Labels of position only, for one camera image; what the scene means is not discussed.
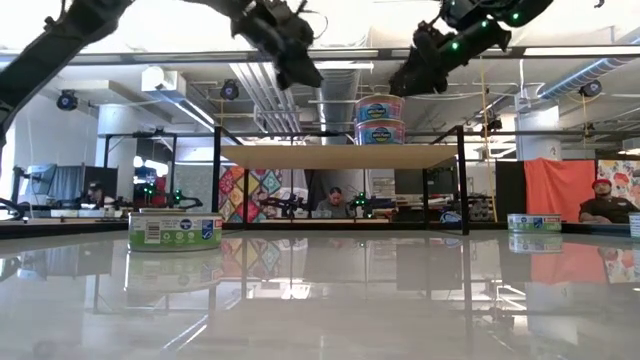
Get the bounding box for black partition panel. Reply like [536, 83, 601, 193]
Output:
[495, 160, 526, 224]

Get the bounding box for wooden shelf black metal frame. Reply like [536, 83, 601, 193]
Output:
[211, 124, 471, 237]

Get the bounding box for black cable loop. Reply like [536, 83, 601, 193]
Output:
[0, 196, 50, 226]

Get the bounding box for black background rig frame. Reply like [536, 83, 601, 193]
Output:
[102, 130, 179, 211]

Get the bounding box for silver flexible duct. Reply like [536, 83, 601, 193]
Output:
[537, 55, 640, 101]

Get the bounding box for white air unit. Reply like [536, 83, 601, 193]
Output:
[141, 66, 187, 95]

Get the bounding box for orange cloth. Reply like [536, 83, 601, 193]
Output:
[523, 158, 597, 224]

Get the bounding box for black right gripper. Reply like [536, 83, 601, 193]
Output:
[388, 18, 513, 99]

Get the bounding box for round black blue-lens device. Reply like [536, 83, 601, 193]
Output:
[54, 88, 80, 112]
[578, 78, 604, 99]
[219, 78, 240, 101]

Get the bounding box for person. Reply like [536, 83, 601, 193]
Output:
[77, 179, 117, 209]
[578, 178, 640, 225]
[315, 186, 354, 220]

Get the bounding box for floral patterned cloth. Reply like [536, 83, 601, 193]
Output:
[595, 159, 640, 209]

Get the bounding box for long black metal beam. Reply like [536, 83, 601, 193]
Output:
[0, 47, 640, 67]

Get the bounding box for black aluminium table frame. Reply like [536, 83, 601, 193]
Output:
[0, 219, 640, 239]

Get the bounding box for grey computer monitor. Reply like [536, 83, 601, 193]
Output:
[27, 163, 120, 202]

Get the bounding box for colourful patchwork quilt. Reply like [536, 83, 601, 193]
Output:
[218, 165, 296, 225]

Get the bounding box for yellow hanging cord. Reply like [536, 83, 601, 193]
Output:
[478, 57, 499, 224]

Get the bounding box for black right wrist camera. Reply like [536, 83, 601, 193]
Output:
[412, 20, 442, 55]

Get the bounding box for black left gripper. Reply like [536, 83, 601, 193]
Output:
[231, 0, 325, 93]

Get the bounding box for white fluorescent light fixture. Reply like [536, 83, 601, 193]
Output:
[312, 60, 375, 72]

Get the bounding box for silver ventilation duct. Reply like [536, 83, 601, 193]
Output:
[313, 67, 362, 146]

